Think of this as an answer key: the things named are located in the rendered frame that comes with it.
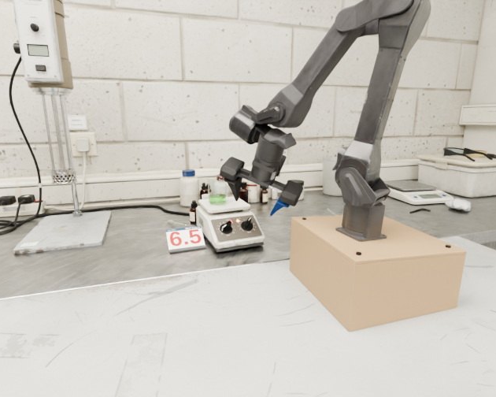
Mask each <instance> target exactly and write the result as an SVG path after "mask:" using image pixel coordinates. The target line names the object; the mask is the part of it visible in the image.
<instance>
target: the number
mask: <svg viewBox="0 0 496 397"><path fill-rule="evenodd" d="M168 242H169V247H179V246H186V245H191V244H198V243H203V239H202V233H201V229H200V228H196V229H188V230H181V231H174V232H168Z"/></svg>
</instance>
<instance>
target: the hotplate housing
mask: <svg viewBox="0 0 496 397"><path fill-rule="evenodd" d="M247 215H253V216H254V218H255V220H256V222H257V218H256V217H255V215H254V213H252V212H251V211H249V210H234V211H227V212H220V213H208V212H207V211H206V210H205V209H204V208H202V207H201V206H198V207H196V220H197V226H201V228H202V234H203V235H204V237H205V238H207V240H208V241H209V243H210V244H211V245H212V246H213V248H214V249H215V250H216V252H221V251H226V250H236V249H241V248H246V247H255V246H260V245H264V241H265V235H264V233H263V232H262V230H261V227H260V225H259V224H258V222H257V225H258V227H259V229H260V230H261V233H262V236H255V237H250V238H244V239H234V240H228V241H223V242H218V240H217V236H216V234H215V232H214V229H213V225H212V222H211V220H214V219H221V218H228V217H241V216H247Z"/></svg>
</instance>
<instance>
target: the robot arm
mask: <svg viewBox="0 0 496 397"><path fill-rule="evenodd" d="M430 14H431V3H430V1H429V0H362V1H361V2H359V3H357V4H356V5H353V6H349V7H346V8H344V9H342V10H340V12H339V13H338V14H337V16H336V18H335V22H334V24H333V25H332V26H331V28H330V29H329V30H328V32H327V34H326V35H325V37H324V38H323V39H322V40H321V42H320V44H319V45H318V47H317V48H316V49H315V50H314V52H313V54H312V55H311V57H310V58H309V60H308V61H307V62H306V63H305V65H304V67H303V68H302V70H301V71H300V73H299V74H298V75H297V77H296V78H295V79H294V80H293V81H292V82H291V83H290V84H288V85H287V86H286V87H285V88H283V89H282V90H280V91H279V92H278V93H277V94H276V96H275V97H274V98H273V99H272V100H271V101H270V102H269V104H268V105H267V107H266V108H264V109H263V110H262V111H260V112H257V111H256V110H254V109H253V108H252V107H251V106H248V105H242V108H241V110H239V111H237V112H236V113H235V114H234V115H233V117H232V118H231V119H230V121H229V129H230V131H231V132H233V133H234V134H235V135H237V136H238V137H239V138H240V139H242V140H244V141H245V142H246V143H248V144H250V145H251V144H254V143H257V149H256V152H255V156H254V160H253V162H252V169H251V171H250V170H247V169H244V165H245V162H244V161H241V160H239V159H238V158H234V157H230V158H229V159H228V160H227V161H226V162H225V163H224V164H223V165H222V166H221V168H220V175H221V176H222V177H224V181H225V182H227V183H228V186H229V187H230V188H231V191H232V194H233V195H234V198H235V201H236V202H237V201H238V200H239V196H240V191H241V184H242V178H243V179H246V180H249V181H251V182H253V183H256V184H258V185H261V186H264V187H267V188H271V189H273V190H275V191H278V192H280V193H281V195H280V197H279V198H278V200H277V202H276V204H275V205H274V207H273V209H272V212H271V213H270V216H272V215H273V214H274V213H275V212H276V211H277V210H279V209H281V208H283V207H289V206H296V204H297V202H298V200H299V198H300V196H301V193H302V191H303V186H302V185H301V184H298V183H295V182H294V181H291V180H288V181H287V183H286V184H283V183H280V182H279V181H276V180H275V178H276V176H280V174H279V173H280V170H281V169H282V167H283V164H284V162H285V160H286V158H287V157H286V156H284V155H283V152H284V150H286V149H288V148H290V147H293V146H295V145H296V144H297V143H296V141H295V139H294V137H293V136H292V133H291V132H290V133H288V134H287V133H285V132H283V131H282V130H280V129H279V128H297V127H298V126H300V125H301V124H302V123H303V121H304V120H305V118H306V116H307V114H308V112H309V111H310V109H311V105H312V102H313V98H314V96H315V94H316V92H317V91H318V90H319V88H320V87H321V85H322V84H323V83H324V81H325V80H326V79H327V78H328V76H329V75H330V74H331V72H332V71H333V69H334V68H335V66H336V65H337V64H338V63H339V62H340V61H341V59H342V58H343V56H344V55H345V54H346V52H347V51H348V49H349V48H350V47H351V46H352V45H353V43H354V42H355V40H356V39H357V38H359V37H362V36H366V35H378V37H379V50H378V54H377V57H376V62H375V65H374V68H373V71H372V76H371V79H370V82H369V85H368V90H367V94H366V96H365V102H364V105H363V108H362V111H361V116H360V119H359V122H358V126H357V130H356V133H355V136H354V138H353V141H352V143H351V144H350V145H349V146H348V147H340V148H339V150H338V155H337V161H336V163H335V166H334V167H333V169H332V170H333V171H334V170H336V171H335V182H336V183H337V184H338V186H339V188H340V189H341V192H342V198H343V201H344V203H345V204H346V205H345V206H344V210H343V216H342V227H338V228H335V230H336V231H337V232H340V233H342V234H344V235H346V236H349V237H350V238H352V239H355V240H356V241H358V242H366V241H372V240H378V239H386V238H387V236H386V235H384V234H382V233H381V231H382V226H383V217H384V211H385V205H383V204H382V203H381V202H382V201H384V200H386V199H387V196H388V195H389V194H390V192H391V190H390V188H389V187H388V186H387V185H386V184H385V183H384V181H383V180H382V179H381V177H380V176H379V174H380V166H381V160H382V159H381V141H382V139H383V133H384V130H385V127H386V125H387V120H388V117H389V115H390V111H391V107H392V104H393V101H394V97H395V94H396V91H397V89H398V84H399V81H400V78H401V75H402V71H403V68H404V65H405V61H406V58H407V56H408V54H409V52H410V51H411V49H412V48H413V46H414V45H415V43H416V41H417V40H418V39H419V38H420V35H421V33H422V31H423V30H424V26H425V24H426V23H427V21H428V18H429V17H430ZM268 124H271V125H272V126H273V127H276V128H271V127H270V126H268Z"/></svg>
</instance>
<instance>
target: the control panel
mask: <svg viewBox="0 0 496 397"><path fill-rule="evenodd" d="M249 217H251V223H252V224H253V229H252V230H250V231H246V230H243V229H242V228H241V223H242V222H243V221H247V219H248V218H249ZM237 220H239V222H237ZM228 221H232V223H231V226H232V232H231V233H228V234H225V233H223V232H221V231H220V226H221V225H222V224H226V223H227V222H228ZM211 222H212V225H213V229H214V232H215V234H216V236H217V240H218V242H223V241H228V240H234V239H244V238H250V237H255V236H262V233H261V230H260V229H259V227H258V225H257V222H256V220H255V218H254V216H253V215H247V216H241V217H228V218H221V219H214V220H211Z"/></svg>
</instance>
